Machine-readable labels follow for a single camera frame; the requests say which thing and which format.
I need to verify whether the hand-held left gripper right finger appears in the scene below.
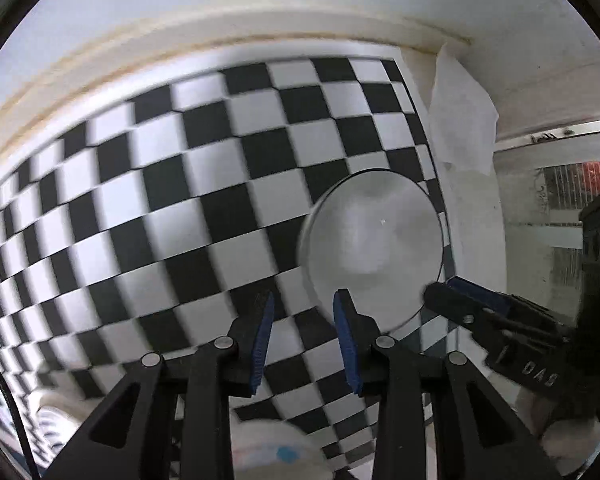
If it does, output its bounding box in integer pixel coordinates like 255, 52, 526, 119
332, 289, 561, 480

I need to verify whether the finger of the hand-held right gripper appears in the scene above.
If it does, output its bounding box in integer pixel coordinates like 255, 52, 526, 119
447, 277, 569, 334
424, 282, 512, 357

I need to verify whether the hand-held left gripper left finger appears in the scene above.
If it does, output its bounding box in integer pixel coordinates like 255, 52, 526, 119
45, 290, 276, 480

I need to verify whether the plain white bowl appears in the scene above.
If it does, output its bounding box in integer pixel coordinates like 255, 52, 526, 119
300, 170, 448, 336

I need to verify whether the blue floral white bowl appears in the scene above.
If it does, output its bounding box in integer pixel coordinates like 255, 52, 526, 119
228, 419, 333, 480

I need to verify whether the glass sliding door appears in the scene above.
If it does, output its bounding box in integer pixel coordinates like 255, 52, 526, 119
494, 119, 600, 311

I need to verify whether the black white checkered tablecloth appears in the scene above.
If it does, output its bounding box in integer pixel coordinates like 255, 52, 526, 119
0, 55, 456, 480

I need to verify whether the white tissue paper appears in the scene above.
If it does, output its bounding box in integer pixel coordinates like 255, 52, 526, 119
427, 42, 499, 177

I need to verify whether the black cable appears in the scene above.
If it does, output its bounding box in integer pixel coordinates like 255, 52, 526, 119
0, 345, 42, 480

